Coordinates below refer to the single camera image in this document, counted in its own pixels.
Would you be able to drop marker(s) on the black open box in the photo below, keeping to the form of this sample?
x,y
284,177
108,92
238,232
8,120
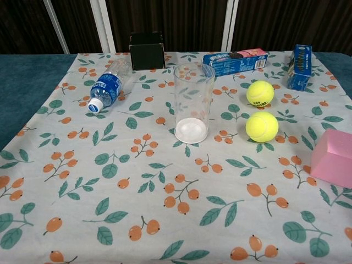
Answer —
x,y
147,56

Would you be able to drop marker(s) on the floral orange-berry tablecloth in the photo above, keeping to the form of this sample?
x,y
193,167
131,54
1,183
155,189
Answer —
x,y
165,178

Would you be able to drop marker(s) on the tall clear plastic cup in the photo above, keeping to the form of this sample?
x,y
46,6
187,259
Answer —
x,y
192,110

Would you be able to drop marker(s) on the pink foam block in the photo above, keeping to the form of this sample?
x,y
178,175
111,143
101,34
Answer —
x,y
334,162

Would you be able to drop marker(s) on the yellow tennis ball black print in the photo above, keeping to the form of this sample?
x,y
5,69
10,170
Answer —
x,y
259,92

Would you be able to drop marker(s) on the blue pink cookie box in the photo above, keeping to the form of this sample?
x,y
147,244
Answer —
x,y
236,64

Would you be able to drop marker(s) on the plain yellow tennis ball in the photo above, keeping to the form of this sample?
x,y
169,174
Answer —
x,y
261,127

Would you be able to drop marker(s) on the clear water bottle blue label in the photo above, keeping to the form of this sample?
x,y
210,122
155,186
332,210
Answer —
x,y
107,86

